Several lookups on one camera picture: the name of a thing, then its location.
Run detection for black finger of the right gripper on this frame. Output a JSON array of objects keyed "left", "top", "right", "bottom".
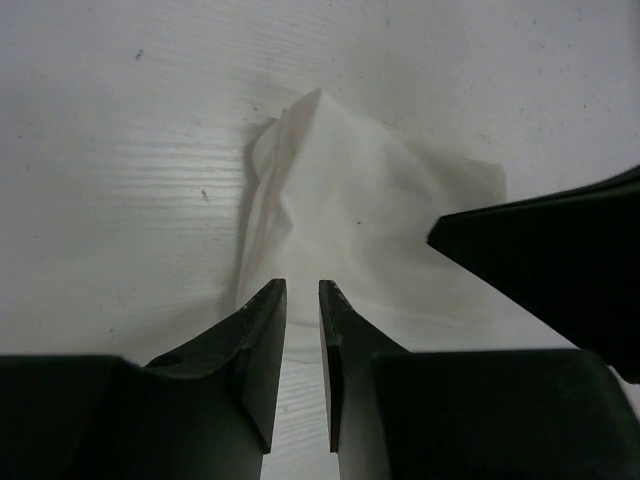
[{"left": 427, "top": 168, "right": 639, "bottom": 384}]

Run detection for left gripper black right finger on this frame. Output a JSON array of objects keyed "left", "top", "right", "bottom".
[{"left": 319, "top": 280, "right": 639, "bottom": 479}]

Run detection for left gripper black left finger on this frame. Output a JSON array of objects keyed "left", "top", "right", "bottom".
[{"left": 1, "top": 279, "right": 286, "bottom": 479}]

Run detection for white tank top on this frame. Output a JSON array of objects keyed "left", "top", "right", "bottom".
[{"left": 234, "top": 87, "right": 576, "bottom": 351}]

